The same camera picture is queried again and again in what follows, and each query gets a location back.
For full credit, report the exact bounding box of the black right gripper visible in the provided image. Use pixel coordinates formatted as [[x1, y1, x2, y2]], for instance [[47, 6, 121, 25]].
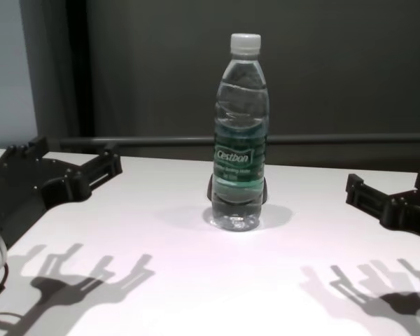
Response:
[[345, 170, 420, 246]]

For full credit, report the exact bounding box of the clear water bottle green label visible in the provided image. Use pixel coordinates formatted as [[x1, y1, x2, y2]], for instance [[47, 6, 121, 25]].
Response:
[[209, 31, 270, 231]]

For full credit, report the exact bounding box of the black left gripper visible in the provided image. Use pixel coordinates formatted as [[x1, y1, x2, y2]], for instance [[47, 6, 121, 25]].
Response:
[[0, 135, 123, 246]]

